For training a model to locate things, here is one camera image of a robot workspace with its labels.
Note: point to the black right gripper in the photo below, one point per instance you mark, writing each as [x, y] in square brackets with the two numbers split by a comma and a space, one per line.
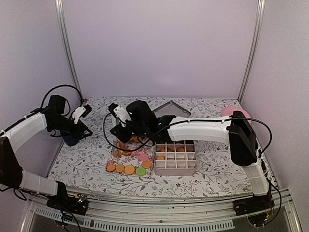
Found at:
[119, 134]

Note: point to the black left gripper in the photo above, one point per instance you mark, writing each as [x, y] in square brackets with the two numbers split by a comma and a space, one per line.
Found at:
[80, 128]

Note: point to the floral cookie tray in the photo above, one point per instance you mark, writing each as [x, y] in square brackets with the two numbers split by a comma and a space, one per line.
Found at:
[134, 148]

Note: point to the pink divided cookie tin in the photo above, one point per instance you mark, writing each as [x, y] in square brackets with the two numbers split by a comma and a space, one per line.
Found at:
[175, 158]

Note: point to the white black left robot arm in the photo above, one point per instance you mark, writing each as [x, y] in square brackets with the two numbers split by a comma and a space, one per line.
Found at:
[27, 135]

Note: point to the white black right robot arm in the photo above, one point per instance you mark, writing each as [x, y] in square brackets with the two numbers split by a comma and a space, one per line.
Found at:
[137, 120]

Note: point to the dark blue cup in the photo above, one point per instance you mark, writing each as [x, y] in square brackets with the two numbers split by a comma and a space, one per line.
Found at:
[70, 141]

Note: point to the dotted tan sandwich cookie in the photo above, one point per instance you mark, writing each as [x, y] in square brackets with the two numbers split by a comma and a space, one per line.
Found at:
[129, 170]

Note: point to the green round cookie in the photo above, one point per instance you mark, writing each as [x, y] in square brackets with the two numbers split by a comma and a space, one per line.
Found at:
[140, 171]

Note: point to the silver metal tin lid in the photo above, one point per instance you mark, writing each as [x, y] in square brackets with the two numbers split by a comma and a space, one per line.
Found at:
[171, 108]

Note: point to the pink plastic plate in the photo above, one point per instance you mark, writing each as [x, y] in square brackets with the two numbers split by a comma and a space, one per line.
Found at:
[237, 112]

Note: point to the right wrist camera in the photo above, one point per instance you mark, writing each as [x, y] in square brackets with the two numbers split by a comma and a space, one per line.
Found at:
[120, 113]

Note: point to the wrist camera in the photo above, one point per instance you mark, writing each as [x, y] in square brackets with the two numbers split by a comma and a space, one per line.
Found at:
[120, 113]
[79, 112]

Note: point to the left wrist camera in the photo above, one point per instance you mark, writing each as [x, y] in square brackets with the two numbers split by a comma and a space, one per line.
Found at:
[79, 112]

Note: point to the aluminium front rail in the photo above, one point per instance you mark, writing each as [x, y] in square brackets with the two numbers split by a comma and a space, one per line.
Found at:
[121, 213]

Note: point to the aluminium left corner post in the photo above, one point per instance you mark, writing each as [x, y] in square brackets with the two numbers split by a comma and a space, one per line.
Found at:
[66, 44]

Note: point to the aluminium corner post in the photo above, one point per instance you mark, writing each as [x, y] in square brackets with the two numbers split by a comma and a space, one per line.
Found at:
[254, 44]
[66, 44]

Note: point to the aluminium right corner post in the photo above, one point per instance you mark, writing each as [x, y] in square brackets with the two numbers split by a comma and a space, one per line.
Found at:
[254, 44]

